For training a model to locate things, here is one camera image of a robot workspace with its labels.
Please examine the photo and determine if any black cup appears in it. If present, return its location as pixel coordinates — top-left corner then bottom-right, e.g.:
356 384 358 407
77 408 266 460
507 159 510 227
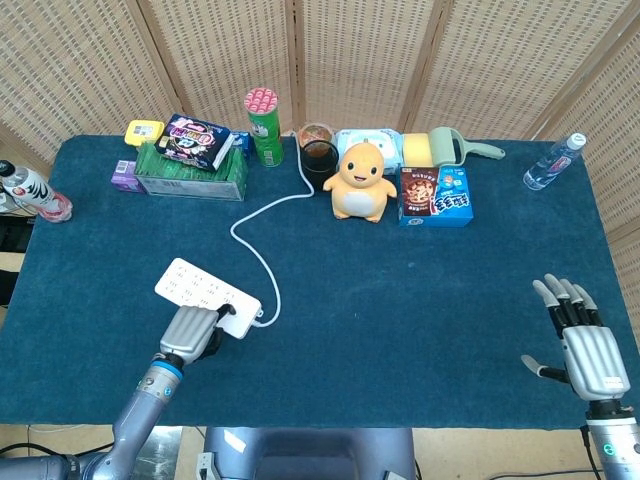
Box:
300 140 341 192

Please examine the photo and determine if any instant noodle bowl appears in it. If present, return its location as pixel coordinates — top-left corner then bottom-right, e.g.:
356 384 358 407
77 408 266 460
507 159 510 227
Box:
297 123 337 149

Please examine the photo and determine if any white power cable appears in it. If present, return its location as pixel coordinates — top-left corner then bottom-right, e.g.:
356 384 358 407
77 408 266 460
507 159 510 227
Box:
229 131 316 329

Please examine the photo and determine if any blue cookie box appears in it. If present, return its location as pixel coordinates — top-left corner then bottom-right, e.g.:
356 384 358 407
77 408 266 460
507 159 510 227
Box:
396 165 475 230

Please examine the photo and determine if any dark sanitary pad pack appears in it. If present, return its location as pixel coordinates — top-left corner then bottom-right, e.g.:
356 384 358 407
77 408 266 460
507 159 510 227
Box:
154 113 235 173

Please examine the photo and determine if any woven folding screen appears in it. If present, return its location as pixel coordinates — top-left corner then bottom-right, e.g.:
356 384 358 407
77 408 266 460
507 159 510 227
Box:
0 0 640 306

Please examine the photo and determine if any yellow small box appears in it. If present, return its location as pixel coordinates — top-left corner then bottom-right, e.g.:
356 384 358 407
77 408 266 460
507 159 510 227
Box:
123 119 166 148

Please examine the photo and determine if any white drink bottle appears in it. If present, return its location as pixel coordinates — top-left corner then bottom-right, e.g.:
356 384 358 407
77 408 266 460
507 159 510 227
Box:
0 159 74 223

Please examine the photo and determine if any clear water bottle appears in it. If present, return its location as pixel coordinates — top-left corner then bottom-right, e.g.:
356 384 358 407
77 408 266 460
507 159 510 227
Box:
522 131 588 192

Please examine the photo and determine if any yellow sponge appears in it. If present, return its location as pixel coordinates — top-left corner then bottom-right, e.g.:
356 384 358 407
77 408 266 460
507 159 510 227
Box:
402 132 435 167

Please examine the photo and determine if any green lint roller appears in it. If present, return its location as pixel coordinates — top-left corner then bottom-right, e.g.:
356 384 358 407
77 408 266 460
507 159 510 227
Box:
429 126 507 167

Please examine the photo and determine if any purple small box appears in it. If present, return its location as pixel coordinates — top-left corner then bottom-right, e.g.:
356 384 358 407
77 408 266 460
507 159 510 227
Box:
110 159 146 195

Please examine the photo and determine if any white power strip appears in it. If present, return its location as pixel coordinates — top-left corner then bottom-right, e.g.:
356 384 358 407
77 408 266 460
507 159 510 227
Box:
153 256 265 341

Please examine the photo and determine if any wet wipes pack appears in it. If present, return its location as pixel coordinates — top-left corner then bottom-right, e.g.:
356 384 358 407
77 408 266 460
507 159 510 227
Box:
333 127 404 174

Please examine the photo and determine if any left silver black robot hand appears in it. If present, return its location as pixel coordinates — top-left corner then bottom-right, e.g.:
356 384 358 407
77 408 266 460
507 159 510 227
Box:
158 302 237 362

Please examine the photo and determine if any green tissue box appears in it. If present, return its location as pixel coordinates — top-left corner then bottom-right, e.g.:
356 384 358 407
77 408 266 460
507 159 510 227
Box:
132 141 250 203

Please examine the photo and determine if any blue carpet table mat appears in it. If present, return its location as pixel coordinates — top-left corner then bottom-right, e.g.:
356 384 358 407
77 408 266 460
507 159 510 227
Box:
0 133 640 431

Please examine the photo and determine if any orange dinosaur plush toy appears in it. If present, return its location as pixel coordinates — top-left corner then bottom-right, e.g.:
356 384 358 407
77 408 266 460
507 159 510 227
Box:
322 140 399 224

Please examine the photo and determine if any small blue white box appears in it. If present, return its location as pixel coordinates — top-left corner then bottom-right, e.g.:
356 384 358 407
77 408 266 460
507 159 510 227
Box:
229 130 254 160

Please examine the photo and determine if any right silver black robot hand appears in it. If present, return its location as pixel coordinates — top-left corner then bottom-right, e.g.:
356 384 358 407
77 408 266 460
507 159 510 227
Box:
520 272 632 403

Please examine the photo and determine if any green chips can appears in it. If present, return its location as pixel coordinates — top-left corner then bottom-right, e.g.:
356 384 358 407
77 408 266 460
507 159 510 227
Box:
243 86 286 169

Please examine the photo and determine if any black cable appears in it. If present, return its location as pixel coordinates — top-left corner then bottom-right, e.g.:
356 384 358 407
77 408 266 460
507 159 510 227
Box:
578 425 604 480

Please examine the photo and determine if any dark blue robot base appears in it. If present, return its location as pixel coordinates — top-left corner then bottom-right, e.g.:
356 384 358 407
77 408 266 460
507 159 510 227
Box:
195 426 418 480

